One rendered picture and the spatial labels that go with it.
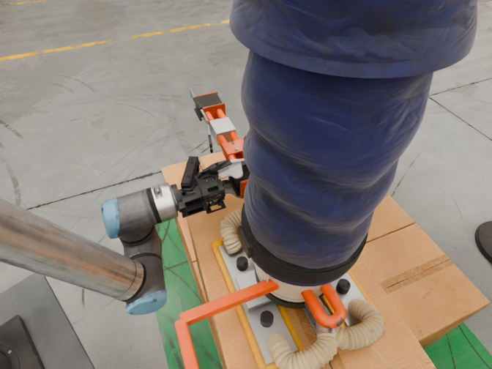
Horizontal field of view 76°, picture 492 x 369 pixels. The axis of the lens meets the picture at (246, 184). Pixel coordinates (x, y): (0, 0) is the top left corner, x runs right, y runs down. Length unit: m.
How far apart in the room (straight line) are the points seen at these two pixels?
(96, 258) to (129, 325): 1.27
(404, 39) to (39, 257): 0.57
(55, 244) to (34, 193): 2.12
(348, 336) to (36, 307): 0.93
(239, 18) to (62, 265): 0.49
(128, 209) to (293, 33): 0.58
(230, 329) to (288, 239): 0.35
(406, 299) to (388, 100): 1.15
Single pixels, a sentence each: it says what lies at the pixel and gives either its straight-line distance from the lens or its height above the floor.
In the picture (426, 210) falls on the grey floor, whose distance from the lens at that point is 2.50.
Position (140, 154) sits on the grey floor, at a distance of 2.69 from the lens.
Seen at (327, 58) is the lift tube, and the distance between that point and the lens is 0.27.
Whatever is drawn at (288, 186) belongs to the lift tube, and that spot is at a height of 1.45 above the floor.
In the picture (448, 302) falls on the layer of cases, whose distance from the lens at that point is 1.49.
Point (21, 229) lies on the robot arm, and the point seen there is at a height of 1.33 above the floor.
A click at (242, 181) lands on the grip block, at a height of 1.16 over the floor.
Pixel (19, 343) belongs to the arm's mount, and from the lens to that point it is 1.17.
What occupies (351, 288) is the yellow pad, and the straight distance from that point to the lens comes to 0.80.
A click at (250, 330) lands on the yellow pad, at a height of 1.03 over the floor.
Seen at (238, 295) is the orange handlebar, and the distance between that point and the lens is 0.63.
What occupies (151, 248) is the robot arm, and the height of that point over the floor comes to 1.04.
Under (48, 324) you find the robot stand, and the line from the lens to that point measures 1.19.
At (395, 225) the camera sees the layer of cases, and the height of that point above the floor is 0.54.
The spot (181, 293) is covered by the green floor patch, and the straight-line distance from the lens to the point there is 1.91.
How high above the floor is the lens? 1.73
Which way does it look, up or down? 48 degrees down
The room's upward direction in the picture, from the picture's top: straight up
